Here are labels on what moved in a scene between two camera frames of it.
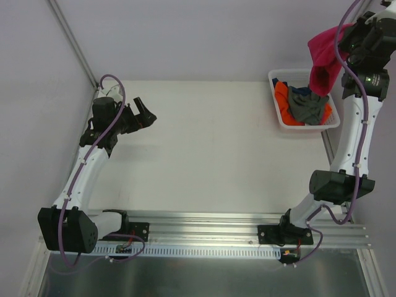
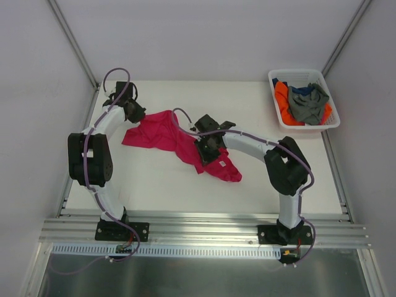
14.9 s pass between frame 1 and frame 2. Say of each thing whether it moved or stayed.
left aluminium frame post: stayed
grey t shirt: stayed
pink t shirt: moved
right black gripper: moved
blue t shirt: stayed
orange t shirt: stayed
